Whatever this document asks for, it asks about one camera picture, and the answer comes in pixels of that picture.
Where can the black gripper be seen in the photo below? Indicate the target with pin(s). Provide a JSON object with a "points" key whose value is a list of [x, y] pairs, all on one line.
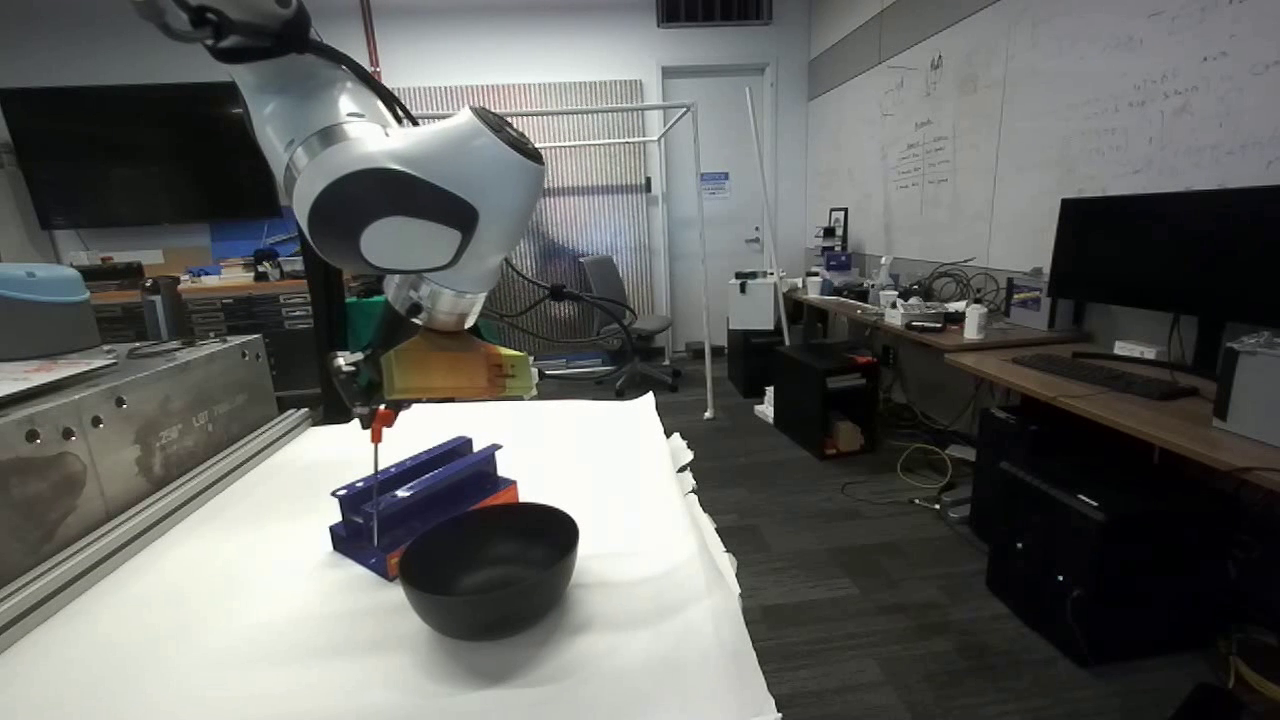
{"points": [[353, 384]]}

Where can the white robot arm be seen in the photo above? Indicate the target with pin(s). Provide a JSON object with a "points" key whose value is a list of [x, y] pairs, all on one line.
{"points": [[401, 203]]}

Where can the black bowl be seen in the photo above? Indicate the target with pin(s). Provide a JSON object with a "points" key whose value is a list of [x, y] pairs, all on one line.
{"points": [[489, 583]]}

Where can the blue tool holder rack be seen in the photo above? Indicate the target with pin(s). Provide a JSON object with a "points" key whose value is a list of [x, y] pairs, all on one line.
{"points": [[413, 497]]}

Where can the wooden workbench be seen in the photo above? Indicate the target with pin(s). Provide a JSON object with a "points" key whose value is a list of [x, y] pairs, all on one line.
{"points": [[227, 285]]}

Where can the grey metal machine block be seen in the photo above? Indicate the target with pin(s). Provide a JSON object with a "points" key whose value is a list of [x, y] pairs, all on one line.
{"points": [[132, 426]]}

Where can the white table cover sheet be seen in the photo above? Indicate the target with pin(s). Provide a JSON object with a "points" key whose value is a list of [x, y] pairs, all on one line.
{"points": [[202, 624]]}

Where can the grey office chair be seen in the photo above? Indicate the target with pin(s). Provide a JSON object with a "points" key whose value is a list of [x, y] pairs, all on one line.
{"points": [[644, 334]]}

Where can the blue grey device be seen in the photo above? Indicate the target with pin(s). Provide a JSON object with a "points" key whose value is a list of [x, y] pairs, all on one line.
{"points": [[47, 313]]}

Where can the red vertical pipe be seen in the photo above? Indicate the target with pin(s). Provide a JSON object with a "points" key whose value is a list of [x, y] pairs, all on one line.
{"points": [[375, 32]]}

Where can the small black floor box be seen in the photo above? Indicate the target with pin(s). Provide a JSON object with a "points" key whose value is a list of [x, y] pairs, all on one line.
{"points": [[749, 363]]}

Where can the white door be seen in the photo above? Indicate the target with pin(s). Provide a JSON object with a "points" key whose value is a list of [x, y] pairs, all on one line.
{"points": [[724, 240]]}

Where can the ceiling air vent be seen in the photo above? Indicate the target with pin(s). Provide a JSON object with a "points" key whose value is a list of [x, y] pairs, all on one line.
{"points": [[715, 11]]}

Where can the cluttered wooden bench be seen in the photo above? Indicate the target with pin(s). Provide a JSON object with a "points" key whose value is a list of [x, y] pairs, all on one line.
{"points": [[961, 338]]}

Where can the white cup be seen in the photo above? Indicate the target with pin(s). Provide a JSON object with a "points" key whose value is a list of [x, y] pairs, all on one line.
{"points": [[975, 320]]}

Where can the black keyboard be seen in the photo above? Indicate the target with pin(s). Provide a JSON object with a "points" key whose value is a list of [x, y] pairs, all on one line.
{"points": [[1105, 378]]}

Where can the wooden desk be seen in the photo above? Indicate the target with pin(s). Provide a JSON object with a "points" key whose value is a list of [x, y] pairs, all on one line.
{"points": [[1145, 419]]}

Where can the black computer monitor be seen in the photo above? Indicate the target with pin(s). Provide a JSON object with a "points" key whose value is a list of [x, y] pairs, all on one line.
{"points": [[1160, 261]]}

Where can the white box device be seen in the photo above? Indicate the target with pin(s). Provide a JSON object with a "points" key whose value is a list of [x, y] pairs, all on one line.
{"points": [[1249, 390]]}

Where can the black vertical post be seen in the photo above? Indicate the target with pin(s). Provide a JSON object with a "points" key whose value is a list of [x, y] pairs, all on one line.
{"points": [[324, 346]]}

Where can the aluminium rail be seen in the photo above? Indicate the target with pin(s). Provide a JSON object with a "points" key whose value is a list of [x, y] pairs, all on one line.
{"points": [[132, 526]]}

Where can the black wall screen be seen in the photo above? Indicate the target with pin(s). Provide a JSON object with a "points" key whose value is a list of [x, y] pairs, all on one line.
{"points": [[104, 163]]}

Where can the white pipe frame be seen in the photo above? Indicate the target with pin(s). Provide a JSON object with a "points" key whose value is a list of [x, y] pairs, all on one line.
{"points": [[696, 264]]}

